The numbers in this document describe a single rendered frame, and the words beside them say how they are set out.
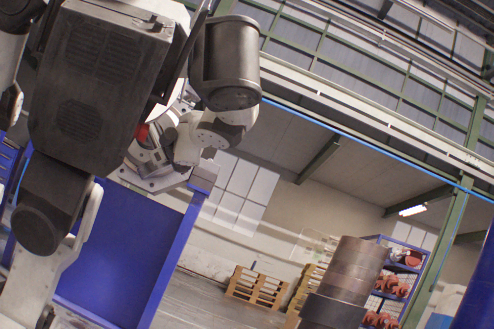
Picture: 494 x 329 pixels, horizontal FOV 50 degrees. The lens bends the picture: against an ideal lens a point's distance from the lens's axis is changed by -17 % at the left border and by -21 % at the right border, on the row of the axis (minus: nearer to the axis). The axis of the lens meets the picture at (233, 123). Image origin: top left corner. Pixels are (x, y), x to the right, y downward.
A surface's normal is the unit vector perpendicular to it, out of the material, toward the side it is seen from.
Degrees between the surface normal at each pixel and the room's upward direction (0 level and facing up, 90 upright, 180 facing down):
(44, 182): 79
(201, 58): 87
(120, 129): 138
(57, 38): 123
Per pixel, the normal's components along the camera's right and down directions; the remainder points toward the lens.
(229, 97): 0.00, 0.92
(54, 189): 0.21, -0.34
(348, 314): 0.28, -0.11
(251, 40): 0.64, -0.30
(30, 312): 0.28, -0.51
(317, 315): -0.51, -0.40
